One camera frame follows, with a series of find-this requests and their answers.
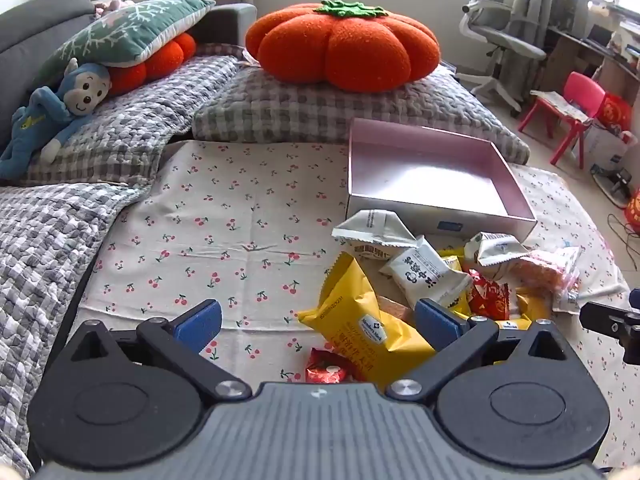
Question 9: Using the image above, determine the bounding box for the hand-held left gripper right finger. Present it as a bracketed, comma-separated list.
[387, 299, 574, 404]

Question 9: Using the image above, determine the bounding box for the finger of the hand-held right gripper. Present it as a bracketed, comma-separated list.
[580, 287, 640, 366]

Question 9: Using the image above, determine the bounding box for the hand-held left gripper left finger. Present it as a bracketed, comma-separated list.
[65, 299, 253, 404]

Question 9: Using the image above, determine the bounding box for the white snack packet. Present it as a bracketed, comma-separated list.
[379, 236, 474, 312]
[464, 231, 532, 282]
[332, 209, 419, 262]

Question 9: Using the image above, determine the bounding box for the small red snack packet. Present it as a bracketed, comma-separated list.
[469, 270, 512, 319]
[305, 347, 352, 385]

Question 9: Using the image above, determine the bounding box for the large yellow snack packet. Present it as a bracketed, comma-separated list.
[298, 252, 437, 387]

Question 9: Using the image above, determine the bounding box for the pink cardboard box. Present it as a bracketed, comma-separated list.
[346, 117, 539, 244]

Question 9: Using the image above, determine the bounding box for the white stick packet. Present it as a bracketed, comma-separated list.
[552, 283, 629, 315]

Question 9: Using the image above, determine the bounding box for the clear orange snack packet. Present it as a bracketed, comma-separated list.
[510, 246, 584, 311]

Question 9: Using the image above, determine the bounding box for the cherry print cloth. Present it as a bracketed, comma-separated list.
[65, 139, 640, 468]

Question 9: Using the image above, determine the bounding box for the black floor device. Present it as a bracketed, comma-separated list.
[592, 166, 634, 207]

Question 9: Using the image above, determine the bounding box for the white storage bag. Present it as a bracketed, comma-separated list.
[582, 124, 634, 172]

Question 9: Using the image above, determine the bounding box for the small red gift bag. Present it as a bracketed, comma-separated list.
[596, 91, 634, 134]

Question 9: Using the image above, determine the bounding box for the newspaper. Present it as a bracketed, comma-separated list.
[531, 89, 592, 124]

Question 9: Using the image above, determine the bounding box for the pink plastic child chair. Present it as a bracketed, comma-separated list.
[517, 71, 609, 167]

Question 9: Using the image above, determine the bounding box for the folded grey checked quilt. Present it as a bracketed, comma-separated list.
[191, 65, 531, 165]

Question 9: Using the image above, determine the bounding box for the blue monkey plush toy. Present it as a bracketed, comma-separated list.
[0, 57, 112, 180]

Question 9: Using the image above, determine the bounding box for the small orange pumpkin cushion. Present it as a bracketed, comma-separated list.
[106, 32, 197, 98]

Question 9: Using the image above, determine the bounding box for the wooden desk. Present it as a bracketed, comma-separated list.
[542, 7, 640, 107]

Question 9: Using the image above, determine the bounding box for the large orange pumpkin cushion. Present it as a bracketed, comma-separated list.
[244, 0, 442, 94]

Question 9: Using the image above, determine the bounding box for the green snowflake pillow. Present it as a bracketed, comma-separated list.
[34, 0, 217, 88]

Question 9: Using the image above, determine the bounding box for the grey office chair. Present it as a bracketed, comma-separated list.
[456, 0, 549, 114]

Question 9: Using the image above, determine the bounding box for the grey sofa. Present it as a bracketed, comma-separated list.
[0, 0, 258, 153]

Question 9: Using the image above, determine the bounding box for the black cable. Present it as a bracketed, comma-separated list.
[606, 211, 640, 250]

